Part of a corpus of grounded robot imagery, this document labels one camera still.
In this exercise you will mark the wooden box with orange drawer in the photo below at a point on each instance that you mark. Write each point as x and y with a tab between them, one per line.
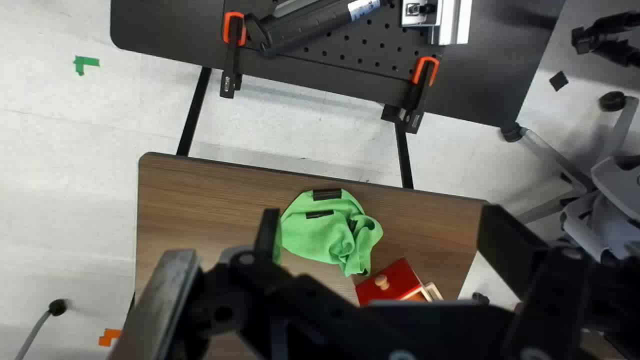
396	283

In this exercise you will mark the brown wooden table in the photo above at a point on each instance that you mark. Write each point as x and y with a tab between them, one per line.
292	308

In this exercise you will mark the orange black clamp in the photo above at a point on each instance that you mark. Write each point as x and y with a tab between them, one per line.
235	38
406	115

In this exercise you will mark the black power tool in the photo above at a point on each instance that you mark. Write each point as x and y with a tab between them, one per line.
277	35

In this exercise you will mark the green cloth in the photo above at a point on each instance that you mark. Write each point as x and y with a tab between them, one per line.
331	230

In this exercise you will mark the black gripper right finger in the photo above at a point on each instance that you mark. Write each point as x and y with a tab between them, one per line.
550	320

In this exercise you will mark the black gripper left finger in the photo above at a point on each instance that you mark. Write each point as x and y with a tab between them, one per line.
150	331

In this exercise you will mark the green tape marker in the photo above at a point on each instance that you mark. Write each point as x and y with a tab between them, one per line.
84	62

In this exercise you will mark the grey office chair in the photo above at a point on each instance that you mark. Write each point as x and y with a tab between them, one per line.
603	209

